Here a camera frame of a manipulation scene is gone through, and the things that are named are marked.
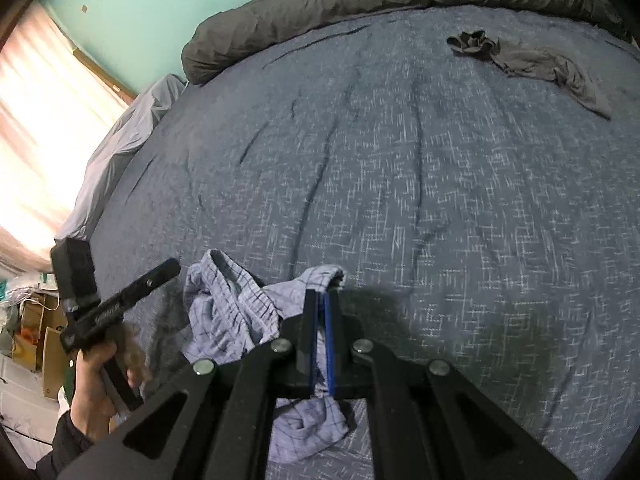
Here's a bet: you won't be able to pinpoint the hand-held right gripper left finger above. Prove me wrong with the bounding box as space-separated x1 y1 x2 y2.
55 288 318 480

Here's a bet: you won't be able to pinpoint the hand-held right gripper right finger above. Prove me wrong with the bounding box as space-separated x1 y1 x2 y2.
324 291 583 480

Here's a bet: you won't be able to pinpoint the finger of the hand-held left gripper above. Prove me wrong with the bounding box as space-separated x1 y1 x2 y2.
96 258 182 322

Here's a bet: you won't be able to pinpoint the blue plaid shorts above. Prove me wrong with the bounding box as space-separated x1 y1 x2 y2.
181 249 358 465

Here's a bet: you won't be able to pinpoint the person's left forearm black sleeve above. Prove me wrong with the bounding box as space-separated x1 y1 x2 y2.
34 409 113 480

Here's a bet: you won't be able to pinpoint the person's left hand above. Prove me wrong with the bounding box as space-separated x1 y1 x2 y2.
69 324 154 447

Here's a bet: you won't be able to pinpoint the cardboard box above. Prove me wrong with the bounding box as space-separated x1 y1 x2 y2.
42 326 72 401
11 294 67 372

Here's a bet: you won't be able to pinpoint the light grey pillow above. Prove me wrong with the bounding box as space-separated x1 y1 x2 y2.
55 73 188 243

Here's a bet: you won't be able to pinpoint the pink sheer curtain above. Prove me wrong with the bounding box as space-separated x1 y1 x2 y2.
0 0 132 273

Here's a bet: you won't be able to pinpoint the grey rolled duvet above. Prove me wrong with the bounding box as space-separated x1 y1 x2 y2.
181 0 636 86

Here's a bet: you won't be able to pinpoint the dark grey crumpled garment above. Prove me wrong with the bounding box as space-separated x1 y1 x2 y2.
446 30 613 121

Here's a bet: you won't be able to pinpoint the wooden window frame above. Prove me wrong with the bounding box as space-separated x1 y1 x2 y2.
72 49 138 98

